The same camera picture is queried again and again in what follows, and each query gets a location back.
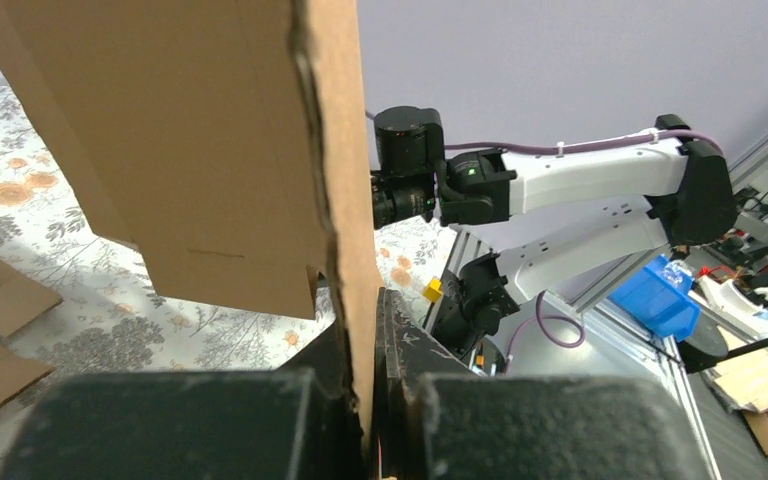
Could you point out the blue plastic bin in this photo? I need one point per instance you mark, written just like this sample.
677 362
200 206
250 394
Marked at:
657 296

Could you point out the small yellow block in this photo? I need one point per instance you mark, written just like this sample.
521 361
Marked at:
433 291

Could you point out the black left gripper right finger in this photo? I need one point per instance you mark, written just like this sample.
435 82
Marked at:
435 419

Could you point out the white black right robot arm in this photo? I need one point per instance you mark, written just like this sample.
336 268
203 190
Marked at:
546 214

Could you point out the floral patterned table mat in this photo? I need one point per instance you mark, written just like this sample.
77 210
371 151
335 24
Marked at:
110 317

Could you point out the cardboard box sheet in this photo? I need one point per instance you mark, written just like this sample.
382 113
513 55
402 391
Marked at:
225 140

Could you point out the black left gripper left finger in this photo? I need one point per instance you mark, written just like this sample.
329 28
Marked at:
289 423

